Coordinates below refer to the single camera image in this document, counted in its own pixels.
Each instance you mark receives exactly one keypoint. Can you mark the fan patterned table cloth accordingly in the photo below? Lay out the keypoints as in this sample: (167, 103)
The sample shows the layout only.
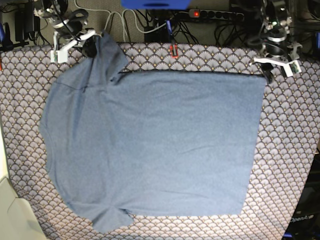
(288, 135)

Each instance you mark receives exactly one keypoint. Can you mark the blue box overhead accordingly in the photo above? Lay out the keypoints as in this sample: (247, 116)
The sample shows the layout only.
(156, 4)

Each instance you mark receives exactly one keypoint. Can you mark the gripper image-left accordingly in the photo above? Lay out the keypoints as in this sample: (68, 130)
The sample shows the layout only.
(69, 29)

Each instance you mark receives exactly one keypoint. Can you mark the black power strip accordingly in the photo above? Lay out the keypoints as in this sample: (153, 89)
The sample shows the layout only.
(204, 14)

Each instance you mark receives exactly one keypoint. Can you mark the black OpenArm base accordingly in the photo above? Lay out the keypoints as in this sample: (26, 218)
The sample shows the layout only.
(305, 222)

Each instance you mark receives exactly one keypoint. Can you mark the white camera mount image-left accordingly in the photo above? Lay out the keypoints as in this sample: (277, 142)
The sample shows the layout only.
(60, 53)

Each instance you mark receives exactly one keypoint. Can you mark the black power adapter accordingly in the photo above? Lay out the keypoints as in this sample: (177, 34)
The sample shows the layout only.
(26, 24)

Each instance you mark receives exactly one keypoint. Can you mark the red black clamp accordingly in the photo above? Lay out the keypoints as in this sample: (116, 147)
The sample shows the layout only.
(174, 51)

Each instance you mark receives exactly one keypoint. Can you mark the blue grey T-shirt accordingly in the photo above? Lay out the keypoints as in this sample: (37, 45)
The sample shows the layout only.
(150, 143)

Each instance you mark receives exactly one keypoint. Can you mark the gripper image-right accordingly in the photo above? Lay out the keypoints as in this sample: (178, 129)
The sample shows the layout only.
(273, 46)

